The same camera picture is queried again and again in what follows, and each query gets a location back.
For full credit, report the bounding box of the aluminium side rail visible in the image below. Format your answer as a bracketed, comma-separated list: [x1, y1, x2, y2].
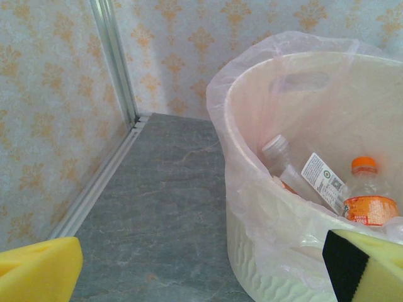
[47, 113, 151, 240]

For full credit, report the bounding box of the clear bottle white label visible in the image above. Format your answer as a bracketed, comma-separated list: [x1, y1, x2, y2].
[260, 134, 349, 218]

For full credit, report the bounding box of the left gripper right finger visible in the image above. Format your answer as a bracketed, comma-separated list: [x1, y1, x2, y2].
[322, 228, 403, 302]

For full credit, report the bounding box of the bottle orange white label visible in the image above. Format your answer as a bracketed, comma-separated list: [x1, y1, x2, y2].
[272, 176, 297, 196]

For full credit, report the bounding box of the clear bottle orange label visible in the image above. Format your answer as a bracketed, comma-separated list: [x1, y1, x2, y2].
[342, 156, 400, 227]

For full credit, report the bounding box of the aluminium frame post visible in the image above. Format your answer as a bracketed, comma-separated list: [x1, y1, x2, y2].
[89, 0, 140, 128]

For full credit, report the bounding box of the white bin with plastic liner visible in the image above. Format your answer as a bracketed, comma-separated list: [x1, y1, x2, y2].
[206, 30, 403, 274]

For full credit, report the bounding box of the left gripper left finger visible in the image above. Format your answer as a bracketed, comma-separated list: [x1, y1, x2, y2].
[0, 236, 84, 302]

